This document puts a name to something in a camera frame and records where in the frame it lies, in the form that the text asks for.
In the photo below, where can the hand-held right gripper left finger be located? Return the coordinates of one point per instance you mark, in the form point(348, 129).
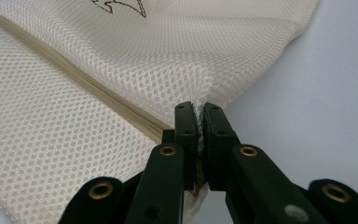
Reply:
point(164, 186)

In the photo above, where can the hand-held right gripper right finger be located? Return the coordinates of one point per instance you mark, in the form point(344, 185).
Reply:
point(254, 186)

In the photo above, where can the cream mesh laundry bag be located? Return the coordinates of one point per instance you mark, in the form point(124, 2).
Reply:
point(74, 140)

